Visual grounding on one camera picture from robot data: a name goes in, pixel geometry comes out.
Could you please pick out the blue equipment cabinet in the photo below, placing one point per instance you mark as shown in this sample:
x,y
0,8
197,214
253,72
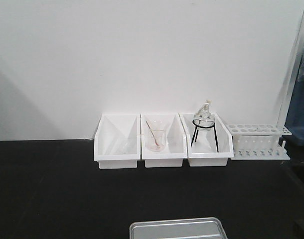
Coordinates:
x,y
295,116

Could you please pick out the white middle storage bin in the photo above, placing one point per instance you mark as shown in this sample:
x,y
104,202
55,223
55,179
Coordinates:
x,y
175,150

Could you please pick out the glass stirring rod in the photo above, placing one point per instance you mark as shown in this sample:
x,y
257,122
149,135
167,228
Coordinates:
x,y
155,141

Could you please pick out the stained glass beaker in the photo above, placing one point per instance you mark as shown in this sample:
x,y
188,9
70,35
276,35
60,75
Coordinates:
x,y
158,128

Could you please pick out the white left storage bin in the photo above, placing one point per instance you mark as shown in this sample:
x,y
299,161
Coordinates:
x,y
117,141

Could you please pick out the silver metal tray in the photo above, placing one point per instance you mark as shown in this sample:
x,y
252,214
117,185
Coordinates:
x,y
198,228

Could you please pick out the white right storage bin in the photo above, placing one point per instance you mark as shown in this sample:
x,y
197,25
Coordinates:
x,y
212,148

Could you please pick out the round glass flask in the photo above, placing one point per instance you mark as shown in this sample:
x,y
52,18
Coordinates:
x,y
204,119

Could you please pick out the white test tube rack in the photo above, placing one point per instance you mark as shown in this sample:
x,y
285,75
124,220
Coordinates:
x,y
253,142

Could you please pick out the white storage bin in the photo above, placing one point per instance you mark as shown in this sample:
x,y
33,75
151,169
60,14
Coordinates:
x,y
117,141
212,148
175,150

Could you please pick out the black wire tripod stand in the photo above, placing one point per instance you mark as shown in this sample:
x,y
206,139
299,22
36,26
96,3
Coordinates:
x,y
195,137

